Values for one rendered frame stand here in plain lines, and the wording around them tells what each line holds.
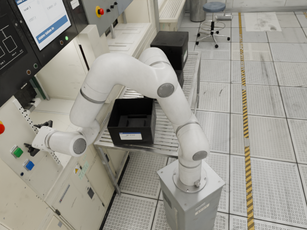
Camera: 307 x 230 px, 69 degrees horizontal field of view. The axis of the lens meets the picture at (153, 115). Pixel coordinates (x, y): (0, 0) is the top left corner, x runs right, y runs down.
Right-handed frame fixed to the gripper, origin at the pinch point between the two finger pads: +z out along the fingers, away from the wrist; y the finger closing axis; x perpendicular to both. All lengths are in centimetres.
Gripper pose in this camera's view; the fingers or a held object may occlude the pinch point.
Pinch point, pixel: (33, 135)
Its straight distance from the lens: 113.7
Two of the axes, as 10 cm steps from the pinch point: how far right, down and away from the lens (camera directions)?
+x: -4.3, -4.8, -7.6
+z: -8.5, -0.7, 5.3
